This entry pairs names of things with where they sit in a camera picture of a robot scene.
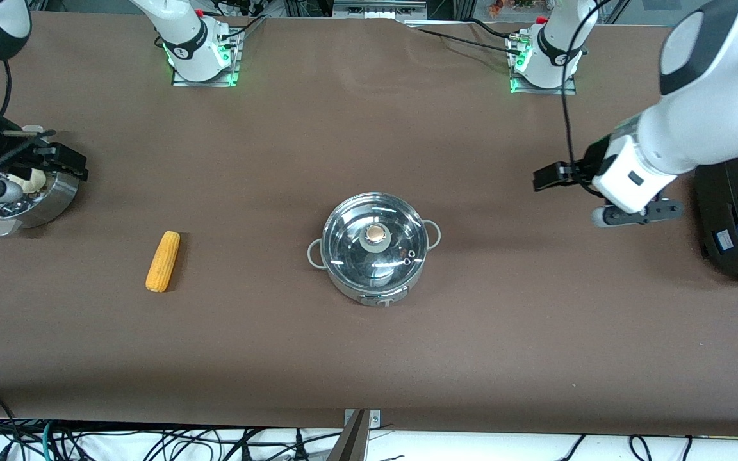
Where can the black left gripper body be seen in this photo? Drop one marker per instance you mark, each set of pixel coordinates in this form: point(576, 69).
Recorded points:
point(593, 162)

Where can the yellow corn cob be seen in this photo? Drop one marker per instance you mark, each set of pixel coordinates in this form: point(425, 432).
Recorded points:
point(163, 262)

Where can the glass lid with knob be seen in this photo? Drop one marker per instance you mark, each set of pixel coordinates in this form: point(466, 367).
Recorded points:
point(350, 250)

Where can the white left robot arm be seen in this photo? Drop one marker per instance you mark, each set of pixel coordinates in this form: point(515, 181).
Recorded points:
point(696, 128)

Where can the steel steamer pot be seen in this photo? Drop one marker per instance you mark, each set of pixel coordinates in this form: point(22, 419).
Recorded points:
point(55, 200)

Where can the white garlic bulb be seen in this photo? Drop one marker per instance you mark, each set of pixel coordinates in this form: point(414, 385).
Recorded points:
point(36, 182)

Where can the black rice cooker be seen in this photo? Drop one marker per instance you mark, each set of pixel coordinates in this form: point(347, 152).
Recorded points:
point(734, 243)

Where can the brown table cover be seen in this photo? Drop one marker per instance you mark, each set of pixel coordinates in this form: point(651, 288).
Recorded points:
point(369, 358)

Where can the dark grey pole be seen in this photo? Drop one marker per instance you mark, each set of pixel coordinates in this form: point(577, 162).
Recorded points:
point(350, 445)

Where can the metal frame rail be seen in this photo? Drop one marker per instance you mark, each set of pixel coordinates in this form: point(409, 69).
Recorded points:
point(378, 9)

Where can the silver table edge bracket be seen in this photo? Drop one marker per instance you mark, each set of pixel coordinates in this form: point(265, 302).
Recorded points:
point(374, 417)

